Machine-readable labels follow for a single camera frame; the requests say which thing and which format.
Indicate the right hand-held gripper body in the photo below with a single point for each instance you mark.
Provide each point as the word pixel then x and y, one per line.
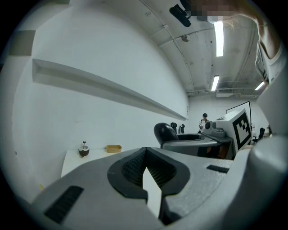
pixel 225 128

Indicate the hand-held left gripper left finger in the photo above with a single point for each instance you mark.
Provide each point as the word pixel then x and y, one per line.
pixel 94 191

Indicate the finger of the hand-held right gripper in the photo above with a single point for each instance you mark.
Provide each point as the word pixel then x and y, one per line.
pixel 189 137
pixel 180 146

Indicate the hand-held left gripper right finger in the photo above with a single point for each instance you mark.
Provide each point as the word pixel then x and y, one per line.
pixel 198 179

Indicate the dark purple round object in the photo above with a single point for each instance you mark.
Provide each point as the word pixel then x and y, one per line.
pixel 164 132

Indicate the white table top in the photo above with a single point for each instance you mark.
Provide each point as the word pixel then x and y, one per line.
pixel 74 164

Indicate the black office chair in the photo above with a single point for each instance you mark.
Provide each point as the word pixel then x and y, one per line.
pixel 173 127
pixel 182 128
pixel 261 133

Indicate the white ceiling air conditioner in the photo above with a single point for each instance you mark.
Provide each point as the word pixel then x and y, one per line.
pixel 225 92

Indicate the brown coconut shell cup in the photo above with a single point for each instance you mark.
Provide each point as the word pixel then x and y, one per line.
pixel 84 152

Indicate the tan rectangular tray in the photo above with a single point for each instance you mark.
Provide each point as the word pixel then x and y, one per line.
pixel 113 149

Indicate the long ceiling light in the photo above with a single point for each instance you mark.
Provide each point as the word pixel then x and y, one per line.
pixel 215 83
pixel 218 38
pixel 259 85

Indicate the white printed t-shirt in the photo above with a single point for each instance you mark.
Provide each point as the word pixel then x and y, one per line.
pixel 273 65

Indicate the round ceiling sensor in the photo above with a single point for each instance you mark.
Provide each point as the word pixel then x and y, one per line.
pixel 185 38

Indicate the person's head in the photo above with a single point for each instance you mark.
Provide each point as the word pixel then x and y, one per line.
pixel 213 11

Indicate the white screen with black frame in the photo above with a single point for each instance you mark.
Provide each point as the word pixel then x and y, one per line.
pixel 246 105

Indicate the black head-worn camera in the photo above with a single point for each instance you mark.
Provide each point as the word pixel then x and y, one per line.
pixel 181 15

